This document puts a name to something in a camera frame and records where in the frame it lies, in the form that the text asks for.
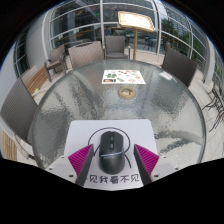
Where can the white mouse pad black print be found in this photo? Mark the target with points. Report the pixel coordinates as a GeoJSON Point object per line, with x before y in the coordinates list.
{"type": "Point", "coordinates": [80, 136]}

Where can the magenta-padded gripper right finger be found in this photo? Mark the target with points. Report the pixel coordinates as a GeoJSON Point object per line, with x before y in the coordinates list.
{"type": "Point", "coordinates": [148, 161]}

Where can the colourful printed menu sheet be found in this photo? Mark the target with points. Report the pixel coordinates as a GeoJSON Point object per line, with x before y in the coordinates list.
{"type": "Point", "coordinates": [123, 77]}

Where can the black computer mouse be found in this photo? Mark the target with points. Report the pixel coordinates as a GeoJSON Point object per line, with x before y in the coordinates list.
{"type": "Point", "coordinates": [111, 153]}

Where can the dark metal folding furniture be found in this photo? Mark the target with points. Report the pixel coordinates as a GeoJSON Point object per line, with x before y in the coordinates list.
{"type": "Point", "coordinates": [215, 103]}

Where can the grey wicker chair wooden armrests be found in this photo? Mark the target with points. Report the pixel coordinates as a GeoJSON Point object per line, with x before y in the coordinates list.
{"type": "Point", "coordinates": [56, 58]}

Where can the gold framed menu stand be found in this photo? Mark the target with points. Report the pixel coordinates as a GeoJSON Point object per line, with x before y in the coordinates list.
{"type": "Point", "coordinates": [136, 20]}

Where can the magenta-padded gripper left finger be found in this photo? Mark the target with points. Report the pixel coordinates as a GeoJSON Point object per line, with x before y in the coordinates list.
{"type": "Point", "coordinates": [80, 161]}

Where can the small white card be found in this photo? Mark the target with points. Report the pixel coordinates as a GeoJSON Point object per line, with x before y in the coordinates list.
{"type": "Point", "coordinates": [166, 75]}

